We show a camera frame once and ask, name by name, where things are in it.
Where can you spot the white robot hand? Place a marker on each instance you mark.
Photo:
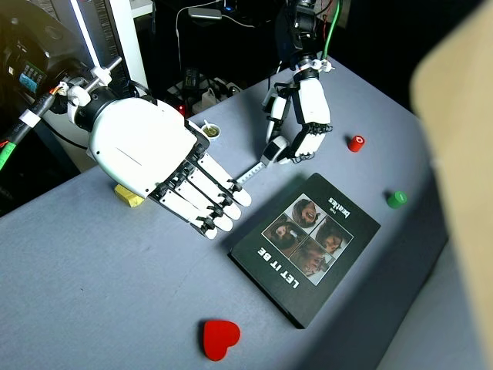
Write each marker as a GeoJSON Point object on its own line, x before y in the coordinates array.
{"type": "Point", "coordinates": [138, 146]}
{"type": "Point", "coordinates": [314, 100]}

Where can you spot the white ruler strip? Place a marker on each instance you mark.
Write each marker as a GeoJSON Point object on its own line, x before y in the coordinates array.
{"type": "Point", "coordinates": [274, 148]}

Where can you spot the black Let It Be album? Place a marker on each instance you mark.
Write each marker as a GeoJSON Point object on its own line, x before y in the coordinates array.
{"type": "Point", "coordinates": [346, 246]}

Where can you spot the yellow block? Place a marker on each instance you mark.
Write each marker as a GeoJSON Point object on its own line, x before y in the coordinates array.
{"type": "Point", "coordinates": [129, 196]}

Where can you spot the red cylinder block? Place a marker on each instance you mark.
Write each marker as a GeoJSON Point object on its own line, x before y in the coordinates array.
{"type": "Point", "coordinates": [356, 143]}

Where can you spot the small toy bowl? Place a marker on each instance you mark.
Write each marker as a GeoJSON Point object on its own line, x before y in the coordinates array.
{"type": "Point", "coordinates": [210, 132]}

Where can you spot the black power adapter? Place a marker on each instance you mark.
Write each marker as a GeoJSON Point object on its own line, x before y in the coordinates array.
{"type": "Point", "coordinates": [190, 81]}

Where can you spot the white power strip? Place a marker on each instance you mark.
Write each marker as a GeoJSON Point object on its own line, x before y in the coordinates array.
{"type": "Point", "coordinates": [215, 96]}

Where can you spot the green cylinder block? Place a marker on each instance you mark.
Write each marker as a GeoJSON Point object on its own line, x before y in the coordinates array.
{"type": "Point", "coordinates": [396, 199]}

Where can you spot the grey flat box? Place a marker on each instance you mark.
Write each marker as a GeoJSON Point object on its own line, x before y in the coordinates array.
{"type": "Point", "coordinates": [204, 13]}

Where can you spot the grey table cloth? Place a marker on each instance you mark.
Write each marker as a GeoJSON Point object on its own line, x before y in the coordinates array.
{"type": "Point", "coordinates": [115, 289]}

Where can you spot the beige blurred panel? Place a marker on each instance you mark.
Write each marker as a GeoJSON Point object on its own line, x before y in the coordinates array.
{"type": "Point", "coordinates": [462, 115]}

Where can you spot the red heart block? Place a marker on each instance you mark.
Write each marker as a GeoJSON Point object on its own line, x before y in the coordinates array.
{"type": "Point", "coordinates": [219, 339]}

